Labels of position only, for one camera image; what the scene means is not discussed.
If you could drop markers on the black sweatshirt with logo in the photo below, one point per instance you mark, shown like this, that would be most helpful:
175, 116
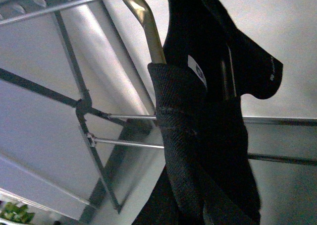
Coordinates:
210, 64

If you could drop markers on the gold metal clothes hanger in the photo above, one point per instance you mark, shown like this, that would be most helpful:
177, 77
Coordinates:
144, 15

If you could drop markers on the green potted plant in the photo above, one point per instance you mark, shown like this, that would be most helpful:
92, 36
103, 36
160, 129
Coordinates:
15, 214

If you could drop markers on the metal clothes rack frame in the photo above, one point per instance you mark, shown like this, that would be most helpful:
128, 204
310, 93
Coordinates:
18, 10

